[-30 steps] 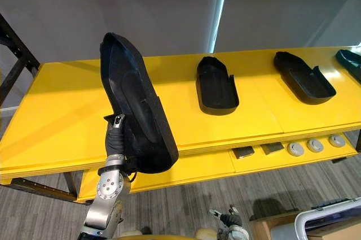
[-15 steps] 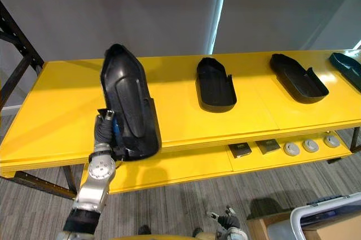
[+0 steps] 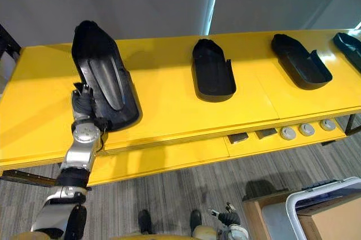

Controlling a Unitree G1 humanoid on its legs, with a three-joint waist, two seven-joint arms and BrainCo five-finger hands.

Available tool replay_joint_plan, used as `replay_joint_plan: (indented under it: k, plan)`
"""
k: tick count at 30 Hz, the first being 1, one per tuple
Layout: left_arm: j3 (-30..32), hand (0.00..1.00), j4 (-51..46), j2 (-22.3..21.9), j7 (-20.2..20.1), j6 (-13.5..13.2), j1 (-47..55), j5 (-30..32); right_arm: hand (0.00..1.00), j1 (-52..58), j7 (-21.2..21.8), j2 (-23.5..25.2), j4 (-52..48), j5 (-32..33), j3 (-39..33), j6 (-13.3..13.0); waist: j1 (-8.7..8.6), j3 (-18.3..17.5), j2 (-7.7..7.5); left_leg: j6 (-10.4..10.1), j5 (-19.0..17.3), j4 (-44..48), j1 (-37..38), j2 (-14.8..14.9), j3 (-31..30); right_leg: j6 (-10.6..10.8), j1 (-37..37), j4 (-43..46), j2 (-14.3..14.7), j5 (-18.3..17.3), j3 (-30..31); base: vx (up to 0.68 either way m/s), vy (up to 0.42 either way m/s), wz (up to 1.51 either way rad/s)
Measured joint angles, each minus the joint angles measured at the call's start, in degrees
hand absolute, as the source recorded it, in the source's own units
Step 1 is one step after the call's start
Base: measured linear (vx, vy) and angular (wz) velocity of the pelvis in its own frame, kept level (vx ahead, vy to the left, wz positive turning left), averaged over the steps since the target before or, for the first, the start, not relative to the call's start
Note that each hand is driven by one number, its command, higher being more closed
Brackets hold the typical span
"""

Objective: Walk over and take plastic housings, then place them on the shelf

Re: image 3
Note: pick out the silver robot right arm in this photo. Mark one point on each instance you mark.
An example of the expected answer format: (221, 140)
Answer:
(234, 232)

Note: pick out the brown cardboard box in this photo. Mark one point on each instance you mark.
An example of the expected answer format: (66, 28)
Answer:
(332, 223)

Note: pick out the round grey plastic part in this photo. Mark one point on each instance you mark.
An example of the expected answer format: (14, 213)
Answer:
(307, 129)
(287, 133)
(327, 124)

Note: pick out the brown wooden crate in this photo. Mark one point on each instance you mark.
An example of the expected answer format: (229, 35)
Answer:
(262, 214)

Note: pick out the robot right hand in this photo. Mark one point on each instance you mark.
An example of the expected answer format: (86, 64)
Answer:
(227, 216)

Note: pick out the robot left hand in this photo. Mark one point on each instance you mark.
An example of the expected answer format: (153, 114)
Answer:
(81, 104)

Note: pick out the dark robot foot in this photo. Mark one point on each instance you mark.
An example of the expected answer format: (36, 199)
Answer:
(196, 220)
(144, 221)

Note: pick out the yellow shelf unit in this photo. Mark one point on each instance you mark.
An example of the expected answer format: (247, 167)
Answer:
(175, 101)

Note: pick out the dark robot left foot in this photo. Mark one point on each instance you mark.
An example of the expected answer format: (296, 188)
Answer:
(144, 221)

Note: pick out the large black plastic housing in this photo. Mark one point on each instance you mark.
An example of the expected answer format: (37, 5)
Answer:
(103, 76)

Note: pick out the grey metal block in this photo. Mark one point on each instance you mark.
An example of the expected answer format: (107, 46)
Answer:
(238, 138)
(266, 133)

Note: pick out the white plastic storage bin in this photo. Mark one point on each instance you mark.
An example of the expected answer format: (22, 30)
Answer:
(316, 203)

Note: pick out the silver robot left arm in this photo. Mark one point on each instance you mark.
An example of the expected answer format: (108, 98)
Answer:
(70, 166)

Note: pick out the dark robot right foot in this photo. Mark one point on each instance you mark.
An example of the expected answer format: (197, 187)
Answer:
(196, 220)

